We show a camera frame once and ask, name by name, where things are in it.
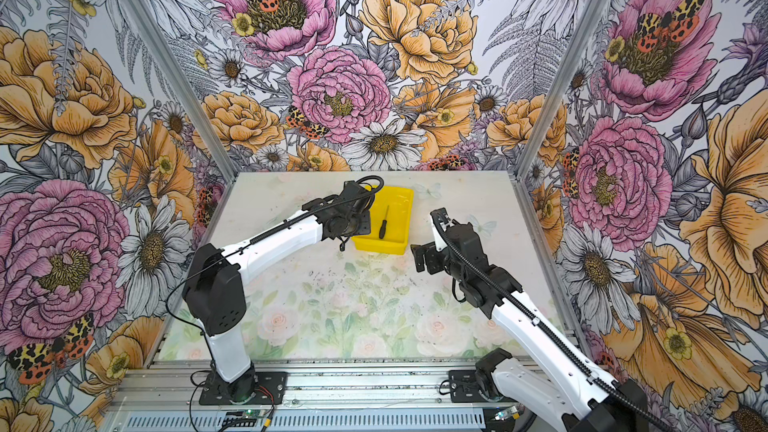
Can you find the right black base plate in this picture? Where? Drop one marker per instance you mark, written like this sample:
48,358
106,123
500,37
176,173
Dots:
463,387

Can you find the aluminium rail frame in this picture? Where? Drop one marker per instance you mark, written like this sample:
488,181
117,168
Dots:
168,385

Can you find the white vented cable duct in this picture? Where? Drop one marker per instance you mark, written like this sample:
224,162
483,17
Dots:
451,419

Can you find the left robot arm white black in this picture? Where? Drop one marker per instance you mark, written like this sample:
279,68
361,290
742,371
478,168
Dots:
214,291

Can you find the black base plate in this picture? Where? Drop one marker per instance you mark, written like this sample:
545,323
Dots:
258,387
463,387

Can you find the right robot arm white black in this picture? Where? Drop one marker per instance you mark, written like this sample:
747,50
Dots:
572,393

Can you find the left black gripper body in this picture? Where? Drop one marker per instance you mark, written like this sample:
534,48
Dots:
359,223

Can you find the yellow plastic bin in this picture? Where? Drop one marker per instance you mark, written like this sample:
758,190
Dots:
396,241

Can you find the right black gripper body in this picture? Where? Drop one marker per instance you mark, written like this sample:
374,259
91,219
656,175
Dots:
436,261

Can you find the aluminium corner post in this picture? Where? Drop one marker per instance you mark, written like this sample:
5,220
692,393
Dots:
582,33
154,39

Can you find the right aluminium corner post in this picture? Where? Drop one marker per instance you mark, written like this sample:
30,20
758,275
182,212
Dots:
582,33

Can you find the small black screwdriver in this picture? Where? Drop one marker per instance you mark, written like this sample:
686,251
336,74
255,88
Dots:
384,224

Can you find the left aluminium corner post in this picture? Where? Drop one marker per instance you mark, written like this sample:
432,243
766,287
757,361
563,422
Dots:
154,39

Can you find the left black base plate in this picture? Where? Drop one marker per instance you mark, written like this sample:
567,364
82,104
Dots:
258,387

